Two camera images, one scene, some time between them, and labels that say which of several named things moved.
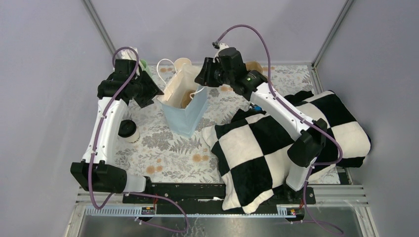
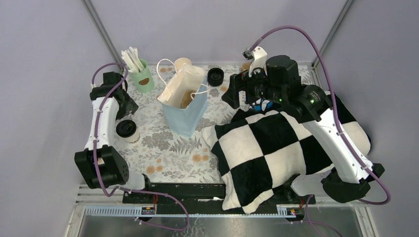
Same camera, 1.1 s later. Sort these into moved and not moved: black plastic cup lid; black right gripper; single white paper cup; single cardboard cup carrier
Moved: black right gripper
Not moved: black plastic cup lid; single white paper cup; single cardboard cup carrier
